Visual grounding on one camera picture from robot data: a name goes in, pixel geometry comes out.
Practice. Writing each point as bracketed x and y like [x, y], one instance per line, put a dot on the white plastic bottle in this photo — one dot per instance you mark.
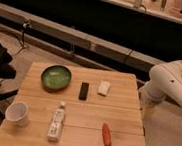
[57, 122]

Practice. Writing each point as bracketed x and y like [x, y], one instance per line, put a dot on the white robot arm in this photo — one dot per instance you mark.
[165, 81]

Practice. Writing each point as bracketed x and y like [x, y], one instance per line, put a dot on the green ceramic bowl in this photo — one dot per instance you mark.
[55, 77]

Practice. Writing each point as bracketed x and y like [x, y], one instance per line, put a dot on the black rectangular block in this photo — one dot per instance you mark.
[84, 91]

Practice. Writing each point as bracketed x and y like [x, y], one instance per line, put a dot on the orange carrot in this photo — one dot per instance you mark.
[106, 135]

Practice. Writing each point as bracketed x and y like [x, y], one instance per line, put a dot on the white paper cup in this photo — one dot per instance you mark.
[17, 113]

